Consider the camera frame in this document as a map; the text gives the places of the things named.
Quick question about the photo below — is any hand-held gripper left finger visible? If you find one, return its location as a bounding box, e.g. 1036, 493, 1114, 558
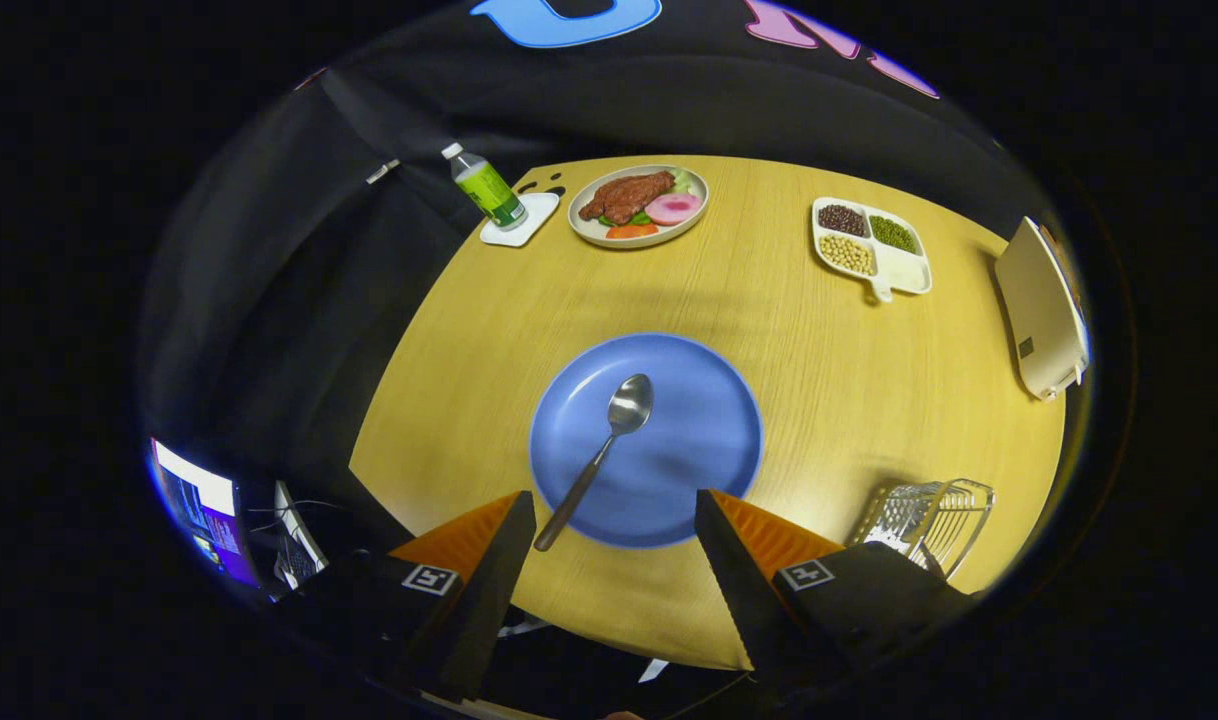
279, 490, 538, 703

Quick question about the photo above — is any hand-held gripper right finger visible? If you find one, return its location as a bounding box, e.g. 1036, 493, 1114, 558
694, 489, 975, 701

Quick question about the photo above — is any wooden handle metal spoon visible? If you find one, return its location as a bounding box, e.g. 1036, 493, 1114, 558
533, 373, 656, 553

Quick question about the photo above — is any blue plate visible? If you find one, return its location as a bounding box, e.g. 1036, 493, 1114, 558
528, 333, 764, 550

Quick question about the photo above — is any white laptop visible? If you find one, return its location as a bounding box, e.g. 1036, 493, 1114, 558
272, 480, 330, 591

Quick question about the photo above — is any lit computer monitor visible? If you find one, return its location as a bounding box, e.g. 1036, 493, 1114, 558
149, 437, 260, 589

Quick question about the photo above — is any pile of yellow soybeans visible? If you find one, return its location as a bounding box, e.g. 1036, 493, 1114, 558
818, 233, 876, 277

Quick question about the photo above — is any white divided tray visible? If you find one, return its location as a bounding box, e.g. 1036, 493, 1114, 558
811, 196, 934, 304

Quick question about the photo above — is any beige food plate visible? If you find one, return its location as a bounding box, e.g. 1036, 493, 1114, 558
567, 164, 711, 250

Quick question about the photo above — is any white square coaster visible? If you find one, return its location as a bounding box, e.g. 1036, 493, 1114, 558
479, 192, 561, 249

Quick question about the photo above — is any pile of green beans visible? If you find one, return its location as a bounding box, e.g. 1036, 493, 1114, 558
868, 214, 918, 254

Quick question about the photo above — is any pink ham slice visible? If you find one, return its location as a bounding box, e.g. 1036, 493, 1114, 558
644, 192, 704, 228

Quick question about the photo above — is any green label plastic bottle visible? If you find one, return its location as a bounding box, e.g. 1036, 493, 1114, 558
441, 142, 529, 232

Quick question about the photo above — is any white toaster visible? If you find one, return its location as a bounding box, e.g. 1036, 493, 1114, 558
994, 216, 1090, 402

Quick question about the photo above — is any brown steak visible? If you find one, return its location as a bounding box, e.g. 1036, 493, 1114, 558
578, 170, 677, 226

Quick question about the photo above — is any metal wire basket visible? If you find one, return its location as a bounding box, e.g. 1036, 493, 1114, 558
847, 478, 997, 581

